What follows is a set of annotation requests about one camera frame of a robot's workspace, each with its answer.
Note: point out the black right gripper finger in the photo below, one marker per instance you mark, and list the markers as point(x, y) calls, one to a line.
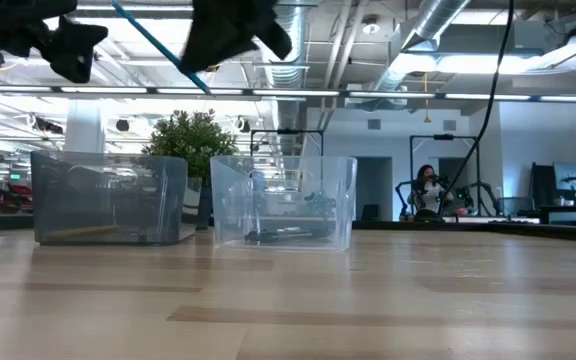
point(213, 42)

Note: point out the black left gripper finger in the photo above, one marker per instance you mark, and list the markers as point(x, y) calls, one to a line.
point(75, 50)

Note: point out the blue pencil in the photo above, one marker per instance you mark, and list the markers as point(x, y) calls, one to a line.
point(153, 39)

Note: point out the yellow pencil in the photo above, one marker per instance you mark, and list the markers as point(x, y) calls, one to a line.
point(83, 231)

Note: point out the black retractable pen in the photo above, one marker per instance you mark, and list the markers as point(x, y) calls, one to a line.
point(288, 235)
point(268, 239)

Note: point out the white building pillar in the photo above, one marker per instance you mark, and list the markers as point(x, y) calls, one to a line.
point(85, 127)

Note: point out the overhead LED light bar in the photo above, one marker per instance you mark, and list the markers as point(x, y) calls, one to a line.
point(293, 93)

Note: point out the green plant in black pot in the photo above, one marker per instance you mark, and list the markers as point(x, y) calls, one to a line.
point(190, 142)

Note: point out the smoky grey plastic bin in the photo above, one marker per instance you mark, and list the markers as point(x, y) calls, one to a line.
point(108, 200)

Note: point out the clear plastic bin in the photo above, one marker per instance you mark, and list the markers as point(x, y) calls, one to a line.
point(283, 200)

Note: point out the person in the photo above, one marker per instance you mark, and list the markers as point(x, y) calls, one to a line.
point(428, 192)

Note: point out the background computer monitor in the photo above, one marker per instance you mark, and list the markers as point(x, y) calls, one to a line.
point(568, 177)

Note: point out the silver ventilation duct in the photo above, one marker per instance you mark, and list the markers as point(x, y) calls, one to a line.
point(433, 20)
point(288, 75)

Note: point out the black metal gantry frame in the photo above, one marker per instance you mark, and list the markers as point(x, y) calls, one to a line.
point(443, 137)

